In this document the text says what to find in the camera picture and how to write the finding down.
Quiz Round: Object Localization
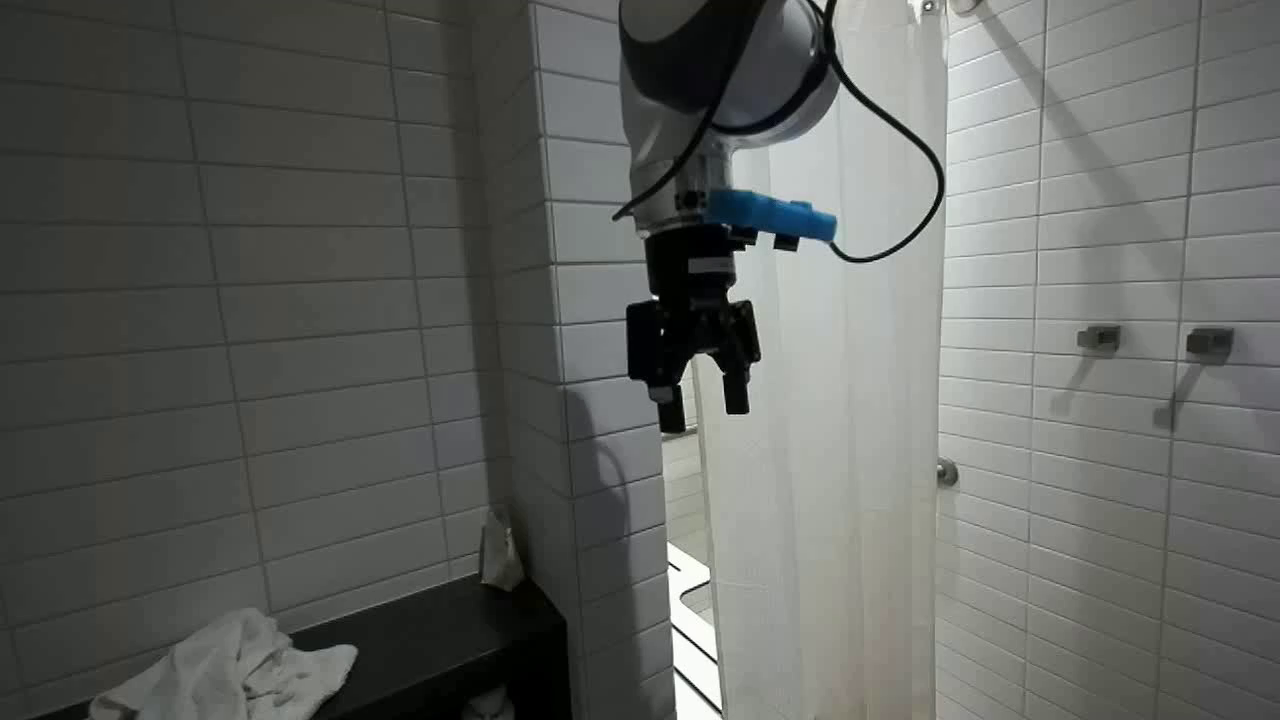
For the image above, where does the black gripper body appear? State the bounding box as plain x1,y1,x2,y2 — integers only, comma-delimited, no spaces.
622,220,768,393

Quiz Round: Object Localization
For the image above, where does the white dotted shower curtain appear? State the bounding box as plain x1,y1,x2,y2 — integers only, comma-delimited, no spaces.
693,0,953,720

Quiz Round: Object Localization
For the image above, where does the white slotted shower seat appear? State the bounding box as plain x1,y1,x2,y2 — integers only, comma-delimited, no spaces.
665,537,726,720

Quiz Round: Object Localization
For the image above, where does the black shelf unit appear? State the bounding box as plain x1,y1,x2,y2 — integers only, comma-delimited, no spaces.
36,572,575,720

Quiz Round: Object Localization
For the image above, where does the white crumpled towel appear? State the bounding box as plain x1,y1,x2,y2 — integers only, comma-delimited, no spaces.
83,603,362,720

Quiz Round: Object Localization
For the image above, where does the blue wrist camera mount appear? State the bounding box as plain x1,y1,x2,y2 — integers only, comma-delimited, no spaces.
701,190,839,255

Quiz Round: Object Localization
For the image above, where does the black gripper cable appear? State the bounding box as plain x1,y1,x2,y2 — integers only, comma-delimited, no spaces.
607,73,736,225

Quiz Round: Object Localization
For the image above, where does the black camera cable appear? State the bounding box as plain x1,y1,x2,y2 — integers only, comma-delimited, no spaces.
811,0,947,268

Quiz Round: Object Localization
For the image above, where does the metal wall hook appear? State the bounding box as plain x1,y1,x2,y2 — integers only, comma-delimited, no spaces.
1072,319,1125,362
1178,323,1240,374

